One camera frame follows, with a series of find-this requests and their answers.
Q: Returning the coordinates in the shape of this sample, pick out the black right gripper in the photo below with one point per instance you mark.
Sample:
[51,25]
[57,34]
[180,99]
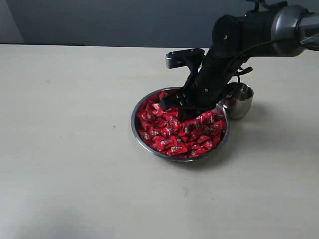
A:
[205,89]

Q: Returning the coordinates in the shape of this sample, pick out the round steel bowl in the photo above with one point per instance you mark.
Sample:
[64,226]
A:
[148,120]

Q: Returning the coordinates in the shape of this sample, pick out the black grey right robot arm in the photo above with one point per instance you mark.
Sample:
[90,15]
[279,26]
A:
[275,30]

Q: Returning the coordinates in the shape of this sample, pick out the small steel cup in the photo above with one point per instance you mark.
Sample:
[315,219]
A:
[238,100]

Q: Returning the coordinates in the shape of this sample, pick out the red wrapped candy front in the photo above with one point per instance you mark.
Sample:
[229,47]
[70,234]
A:
[177,150]

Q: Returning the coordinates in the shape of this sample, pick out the red wrapped candy front-left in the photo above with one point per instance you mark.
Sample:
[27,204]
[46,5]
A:
[161,144]

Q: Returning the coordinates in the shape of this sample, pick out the red wrapped candy right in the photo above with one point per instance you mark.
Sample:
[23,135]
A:
[213,128]

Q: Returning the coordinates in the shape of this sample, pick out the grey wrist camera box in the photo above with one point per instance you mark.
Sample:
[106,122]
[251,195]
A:
[191,58]

